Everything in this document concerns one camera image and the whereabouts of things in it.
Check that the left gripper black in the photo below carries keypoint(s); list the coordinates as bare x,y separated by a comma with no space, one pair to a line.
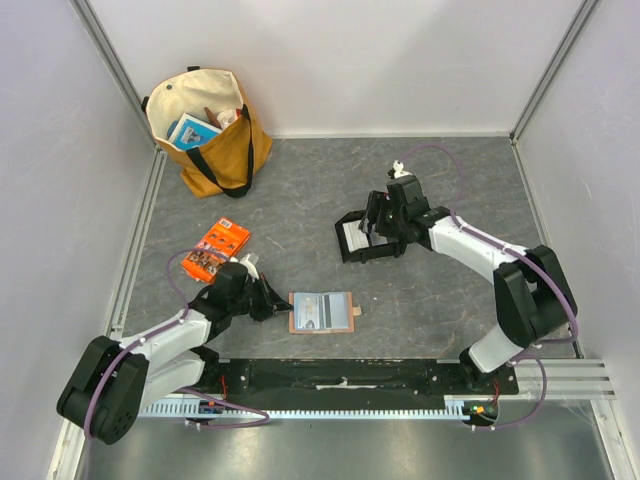
271,302

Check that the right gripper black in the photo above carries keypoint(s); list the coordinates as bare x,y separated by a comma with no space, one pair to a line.
376,220

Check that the black plastic bin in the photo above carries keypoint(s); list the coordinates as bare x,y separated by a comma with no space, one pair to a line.
381,247

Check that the silver credit card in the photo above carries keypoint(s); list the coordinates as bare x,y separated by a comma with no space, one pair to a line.
307,311

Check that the brown leather card holder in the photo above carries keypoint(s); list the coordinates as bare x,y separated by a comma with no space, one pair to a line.
354,311

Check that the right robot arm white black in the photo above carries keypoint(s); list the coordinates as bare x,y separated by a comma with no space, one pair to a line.
531,293

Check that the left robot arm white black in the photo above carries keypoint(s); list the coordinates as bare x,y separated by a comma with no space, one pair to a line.
115,379

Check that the white card stack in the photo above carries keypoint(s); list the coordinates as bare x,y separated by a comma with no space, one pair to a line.
356,239

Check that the orange product box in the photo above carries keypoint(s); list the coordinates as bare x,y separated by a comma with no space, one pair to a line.
223,241

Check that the mustard canvas tote bag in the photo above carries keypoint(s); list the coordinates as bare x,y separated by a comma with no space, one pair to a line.
228,162

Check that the blue white book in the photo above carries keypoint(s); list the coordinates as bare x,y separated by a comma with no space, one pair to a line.
190,132

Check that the brown item in bag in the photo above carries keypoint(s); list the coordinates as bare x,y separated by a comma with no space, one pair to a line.
212,118

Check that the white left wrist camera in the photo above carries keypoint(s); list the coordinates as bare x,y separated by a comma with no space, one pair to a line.
250,261

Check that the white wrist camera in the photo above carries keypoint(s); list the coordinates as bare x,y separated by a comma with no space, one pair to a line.
398,170
250,261

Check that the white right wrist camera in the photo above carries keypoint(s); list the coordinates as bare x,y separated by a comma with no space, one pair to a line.
398,170

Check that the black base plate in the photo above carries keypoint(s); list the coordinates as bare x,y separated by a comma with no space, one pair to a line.
348,384

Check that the slotted cable duct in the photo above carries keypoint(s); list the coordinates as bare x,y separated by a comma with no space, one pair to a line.
190,407

